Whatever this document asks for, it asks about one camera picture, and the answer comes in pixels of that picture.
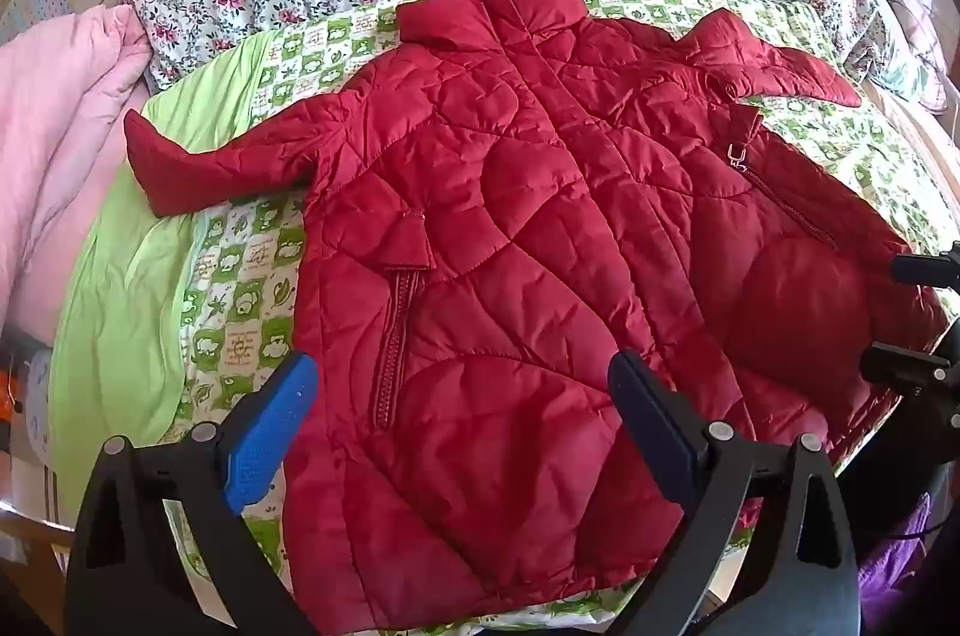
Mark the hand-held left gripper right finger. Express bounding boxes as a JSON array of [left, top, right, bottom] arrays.
[[609, 349, 863, 636]]

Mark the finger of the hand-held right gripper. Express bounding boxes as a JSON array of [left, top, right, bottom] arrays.
[[859, 342, 960, 406], [891, 242, 960, 292]]

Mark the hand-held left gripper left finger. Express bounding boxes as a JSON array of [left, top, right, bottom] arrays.
[[64, 351, 320, 636]]

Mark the red quilted jacket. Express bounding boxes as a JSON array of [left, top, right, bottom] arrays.
[[124, 0, 947, 631]]

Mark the purple cloth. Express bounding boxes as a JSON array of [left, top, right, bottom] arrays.
[[859, 493, 947, 636]]

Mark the green checkered blanket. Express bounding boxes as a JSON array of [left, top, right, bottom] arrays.
[[161, 0, 960, 636]]

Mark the light green sheet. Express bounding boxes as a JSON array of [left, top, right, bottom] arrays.
[[46, 30, 278, 524]]

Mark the white round clock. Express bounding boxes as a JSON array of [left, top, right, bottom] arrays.
[[21, 349, 59, 461]]

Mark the pink plaid pillow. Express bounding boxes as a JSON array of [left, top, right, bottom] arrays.
[[855, 0, 960, 113]]

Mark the wooden furniture edge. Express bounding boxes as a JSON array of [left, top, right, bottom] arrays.
[[0, 507, 76, 578]]

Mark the pink quilt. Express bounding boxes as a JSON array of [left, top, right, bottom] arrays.
[[0, 4, 155, 344]]

